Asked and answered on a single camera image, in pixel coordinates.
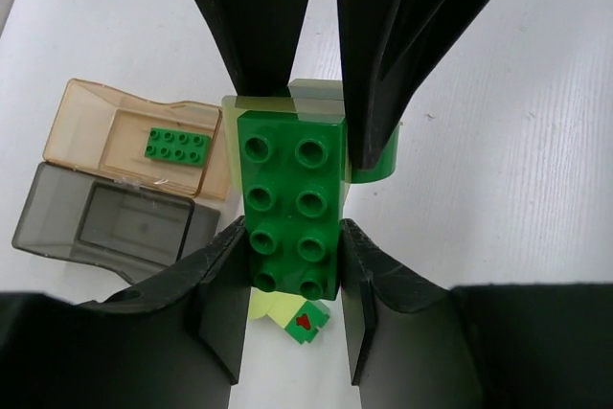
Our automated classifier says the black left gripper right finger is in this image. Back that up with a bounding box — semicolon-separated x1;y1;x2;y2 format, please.
339;219;612;408

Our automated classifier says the amber plastic container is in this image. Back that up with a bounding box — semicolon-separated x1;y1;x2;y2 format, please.
43;79;230;201

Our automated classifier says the light green lego stack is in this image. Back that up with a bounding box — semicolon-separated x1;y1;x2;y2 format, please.
248;288;307;329

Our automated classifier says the smoky grey plastic container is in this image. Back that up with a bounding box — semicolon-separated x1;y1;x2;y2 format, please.
12;163;220;284

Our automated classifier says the green round lego piece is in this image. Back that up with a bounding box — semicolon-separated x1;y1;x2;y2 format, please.
351;125;400;184

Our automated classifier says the light green sloped lego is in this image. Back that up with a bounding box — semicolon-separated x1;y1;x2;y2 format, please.
221;79;345;192

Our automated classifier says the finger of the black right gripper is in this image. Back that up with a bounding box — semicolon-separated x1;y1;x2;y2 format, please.
194;0;308;96
337;0;489;170

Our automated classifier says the green 2x4 lego in container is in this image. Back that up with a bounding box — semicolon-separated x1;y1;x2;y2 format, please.
144;127;212;167

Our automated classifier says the dark green 2x4 lego brick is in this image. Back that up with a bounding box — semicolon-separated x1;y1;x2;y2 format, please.
238;111;348;301

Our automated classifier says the small green lego red print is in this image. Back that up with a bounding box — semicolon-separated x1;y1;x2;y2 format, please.
284;301;330;344

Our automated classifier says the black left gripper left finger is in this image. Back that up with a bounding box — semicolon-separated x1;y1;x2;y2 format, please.
1;219;249;408

